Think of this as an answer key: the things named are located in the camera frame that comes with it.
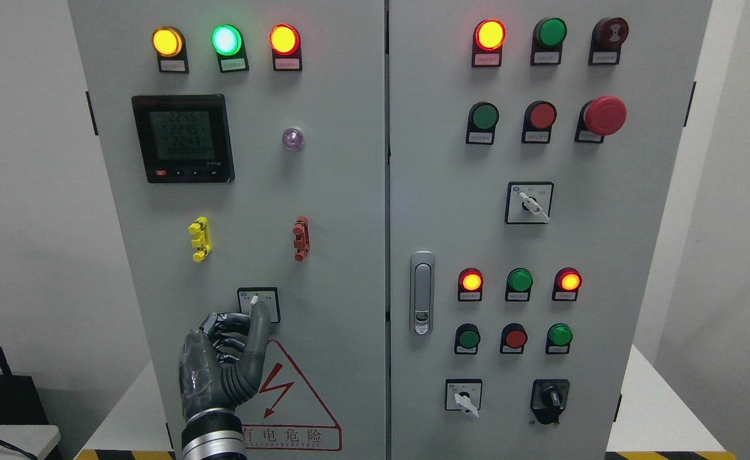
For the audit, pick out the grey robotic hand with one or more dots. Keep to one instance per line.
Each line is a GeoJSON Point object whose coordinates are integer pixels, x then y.
{"type": "Point", "coordinates": [222, 362]}

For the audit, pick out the white rotary light switch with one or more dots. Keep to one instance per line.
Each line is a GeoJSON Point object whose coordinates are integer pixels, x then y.
{"type": "Point", "coordinates": [268, 295]}

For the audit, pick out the silver black robot forearm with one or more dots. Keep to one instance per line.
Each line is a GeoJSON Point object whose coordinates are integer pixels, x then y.
{"type": "Point", "coordinates": [214, 434]}

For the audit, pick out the green lit indicator light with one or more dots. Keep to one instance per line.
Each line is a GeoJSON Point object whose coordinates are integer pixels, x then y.
{"type": "Point", "coordinates": [229, 46]}

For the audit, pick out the yellow indicator light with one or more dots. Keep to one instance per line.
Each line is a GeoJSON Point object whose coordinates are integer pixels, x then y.
{"type": "Point", "coordinates": [170, 47]}

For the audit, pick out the red electrical hazard warning sticker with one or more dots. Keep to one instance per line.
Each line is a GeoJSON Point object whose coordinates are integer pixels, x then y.
{"type": "Point", "coordinates": [287, 413]}

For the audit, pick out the yellow terminal connector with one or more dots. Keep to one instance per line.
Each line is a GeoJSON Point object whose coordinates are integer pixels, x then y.
{"type": "Point", "coordinates": [200, 241]}

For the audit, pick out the red terminal connector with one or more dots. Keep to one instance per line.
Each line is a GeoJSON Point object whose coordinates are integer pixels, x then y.
{"type": "Point", "coordinates": [301, 242]}

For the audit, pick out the black digital power meter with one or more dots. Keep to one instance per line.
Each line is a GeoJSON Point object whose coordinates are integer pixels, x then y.
{"type": "Point", "coordinates": [184, 138]}

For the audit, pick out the small clear bulb lamp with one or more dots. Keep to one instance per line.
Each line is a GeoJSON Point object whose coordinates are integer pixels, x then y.
{"type": "Point", "coordinates": [293, 139]}

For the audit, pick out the green push button lower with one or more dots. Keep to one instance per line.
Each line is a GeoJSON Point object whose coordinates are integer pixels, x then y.
{"type": "Point", "coordinates": [467, 339]}

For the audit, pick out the red lit indicator lower left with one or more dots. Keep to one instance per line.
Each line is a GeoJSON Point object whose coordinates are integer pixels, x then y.
{"type": "Point", "coordinates": [470, 285]}

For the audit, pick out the red lit indicator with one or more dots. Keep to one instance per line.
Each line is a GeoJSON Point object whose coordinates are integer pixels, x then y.
{"type": "Point", "coordinates": [487, 45]}
{"type": "Point", "coordinates": [566, 285]}
{"type": "Point", "coordinates": [470, 285]}

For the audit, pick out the grey electrical control cabinet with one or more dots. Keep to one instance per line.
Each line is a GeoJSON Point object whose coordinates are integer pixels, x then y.
{"type": "Point", "coordinates": [383, 100]}

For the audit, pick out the red push button lower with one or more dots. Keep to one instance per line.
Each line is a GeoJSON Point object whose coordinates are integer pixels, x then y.
{"type": "Point", "coordinates": [513, 339]}

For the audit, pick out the red push button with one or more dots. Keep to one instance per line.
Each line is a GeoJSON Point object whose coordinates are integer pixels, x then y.
{"type": "Point", "coordinates": [513, 339]}
{"type": "Point", "coordinates": [538, 119]}

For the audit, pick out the green indicator lower middle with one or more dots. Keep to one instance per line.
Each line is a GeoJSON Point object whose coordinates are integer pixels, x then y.
{"type": "Point", "coordinates": [518, 285]}

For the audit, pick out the red lit indicator left door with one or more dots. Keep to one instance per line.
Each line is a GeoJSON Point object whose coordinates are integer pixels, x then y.
{"type": "Point", "coordinates": [286, 50]}

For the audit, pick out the bright green push button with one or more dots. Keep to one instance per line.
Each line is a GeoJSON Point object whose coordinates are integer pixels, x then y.
{"type": "Point", "coordinates": [558, 339]}

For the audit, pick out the red lit indicator lower right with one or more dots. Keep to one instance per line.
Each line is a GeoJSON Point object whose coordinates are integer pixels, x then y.
{"type": "Point", "coordinates": [566, 285]}

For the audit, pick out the green push button upper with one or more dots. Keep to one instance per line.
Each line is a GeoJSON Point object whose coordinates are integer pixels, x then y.
{"type": "Point", "coordinates": [481, 125]}

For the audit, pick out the red push button upper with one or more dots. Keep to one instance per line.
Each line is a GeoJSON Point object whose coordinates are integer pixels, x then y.
{"type": "Point", "coordinates": [538, 119]}

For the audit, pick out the red lit indicator top right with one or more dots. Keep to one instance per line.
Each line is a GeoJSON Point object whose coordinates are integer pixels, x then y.
{"type": "Point", "coordinates": [487, 45]}

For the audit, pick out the red emergency stop button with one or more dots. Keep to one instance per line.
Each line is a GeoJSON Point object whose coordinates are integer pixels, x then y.
{"type": "Point", "coordinates": [603, 116]}

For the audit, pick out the green indicator top right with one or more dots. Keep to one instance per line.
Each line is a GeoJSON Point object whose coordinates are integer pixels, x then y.
{"type": "Point", "coordinates": [547, 41]}

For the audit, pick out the dark red buzzer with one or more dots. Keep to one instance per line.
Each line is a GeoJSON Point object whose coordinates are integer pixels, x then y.
{"type": "Point", "coordinates": [607, 39]}

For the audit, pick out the silver cabinet door handle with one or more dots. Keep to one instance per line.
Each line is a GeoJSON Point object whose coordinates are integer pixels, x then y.
{"type": "Point", "coordinates": [421, 291]}

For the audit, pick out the white rotary selector switch lower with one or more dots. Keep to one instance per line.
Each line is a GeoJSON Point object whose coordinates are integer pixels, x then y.
{"type": "Point", "coordinates": [463, 395]}

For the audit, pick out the white rotary selector switch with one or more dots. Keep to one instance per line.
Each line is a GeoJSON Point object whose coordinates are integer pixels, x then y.
{"type": "Point", "coordinates": [463, 395]}
{"type": "Point", "coordinates": [528, 202]}

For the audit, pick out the black rotary selector switch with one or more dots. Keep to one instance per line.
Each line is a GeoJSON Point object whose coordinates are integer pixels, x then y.
{"type": "Point", "coordinates": [549, 399]}

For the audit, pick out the white rotary selector switch upper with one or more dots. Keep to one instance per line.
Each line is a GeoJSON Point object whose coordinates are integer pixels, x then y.
{"type": "Point", "coordinates": [528, 202]}

